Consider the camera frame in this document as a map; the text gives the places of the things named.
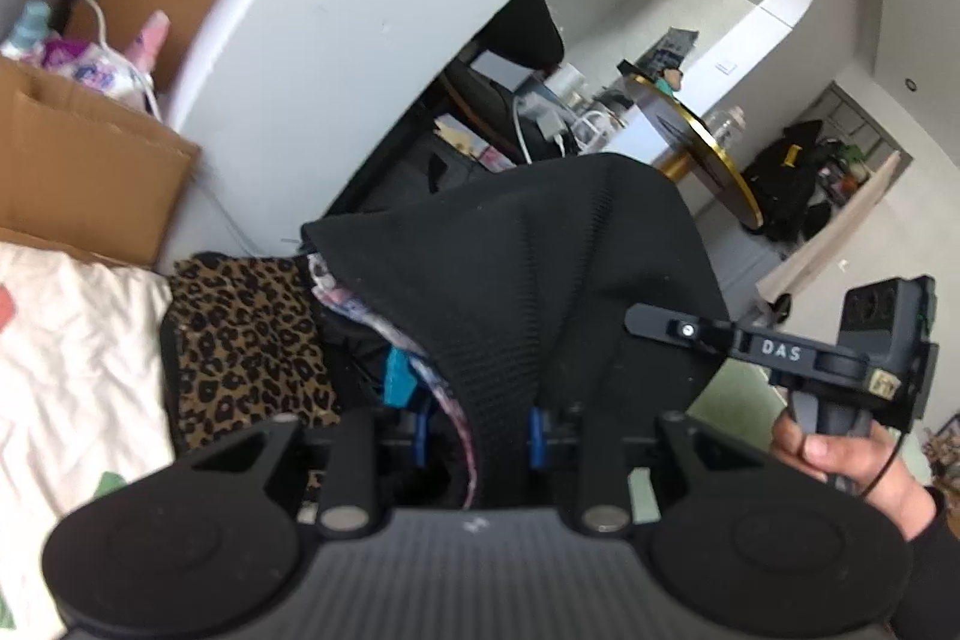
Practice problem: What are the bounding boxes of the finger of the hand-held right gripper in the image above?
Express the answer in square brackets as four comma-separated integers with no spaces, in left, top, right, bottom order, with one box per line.
[624,301,742,359]

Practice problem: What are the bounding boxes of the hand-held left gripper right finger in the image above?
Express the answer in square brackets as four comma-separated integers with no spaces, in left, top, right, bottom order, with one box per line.
[525,404,767,534]

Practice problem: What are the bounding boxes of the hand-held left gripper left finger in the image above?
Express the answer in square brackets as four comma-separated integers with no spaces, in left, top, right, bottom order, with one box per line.
[190,398,431,534]

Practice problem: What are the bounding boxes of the black pants with patterned sides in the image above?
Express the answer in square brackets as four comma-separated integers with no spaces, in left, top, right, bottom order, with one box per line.
[300,152,734,513]

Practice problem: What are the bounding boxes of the person's right forearm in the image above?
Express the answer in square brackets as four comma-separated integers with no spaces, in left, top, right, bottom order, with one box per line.
[889,486,960,640]

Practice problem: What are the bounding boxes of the person's right hand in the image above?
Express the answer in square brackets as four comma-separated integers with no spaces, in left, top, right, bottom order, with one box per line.
[771,413,936,542]

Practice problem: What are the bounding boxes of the blue plastic object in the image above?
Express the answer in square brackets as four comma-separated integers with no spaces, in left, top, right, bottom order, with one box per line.
[385,346,415,406]

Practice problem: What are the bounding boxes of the round gold-rimmed table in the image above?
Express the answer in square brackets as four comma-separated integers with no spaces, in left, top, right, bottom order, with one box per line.
[619,72,766,232]

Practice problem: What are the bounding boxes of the black bag yellow trim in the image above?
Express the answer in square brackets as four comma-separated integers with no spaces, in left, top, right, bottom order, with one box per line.
[739,119,830,240]

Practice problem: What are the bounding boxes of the leopard print cloth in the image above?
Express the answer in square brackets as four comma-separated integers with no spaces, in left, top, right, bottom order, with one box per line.
[160,254,344,455]

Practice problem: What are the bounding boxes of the clear plastic bottle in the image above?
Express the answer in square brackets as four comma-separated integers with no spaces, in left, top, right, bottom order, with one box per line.
[705,106,748,152]

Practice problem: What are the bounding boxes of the black fabric bag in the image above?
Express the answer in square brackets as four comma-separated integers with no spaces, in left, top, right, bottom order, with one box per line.
[322,115,526,223]

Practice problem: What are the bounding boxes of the white box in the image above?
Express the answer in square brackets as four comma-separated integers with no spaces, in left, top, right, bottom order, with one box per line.
[471,50,535,95]

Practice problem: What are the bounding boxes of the black office chair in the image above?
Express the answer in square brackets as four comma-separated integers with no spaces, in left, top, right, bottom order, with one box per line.
[441,0,565,131]

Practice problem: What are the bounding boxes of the cream bear print bedsheet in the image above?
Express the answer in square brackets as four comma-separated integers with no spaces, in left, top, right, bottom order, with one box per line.
[0,241,179,640]

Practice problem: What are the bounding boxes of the pink bottle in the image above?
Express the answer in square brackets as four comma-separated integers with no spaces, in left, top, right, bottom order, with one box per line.
[122,10,172,86]

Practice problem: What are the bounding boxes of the black cable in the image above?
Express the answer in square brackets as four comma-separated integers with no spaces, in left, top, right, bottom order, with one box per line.
[861,426,908,504]

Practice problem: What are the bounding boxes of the white charger with cable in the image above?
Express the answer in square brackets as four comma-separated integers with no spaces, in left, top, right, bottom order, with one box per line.
[512,91,580,163]

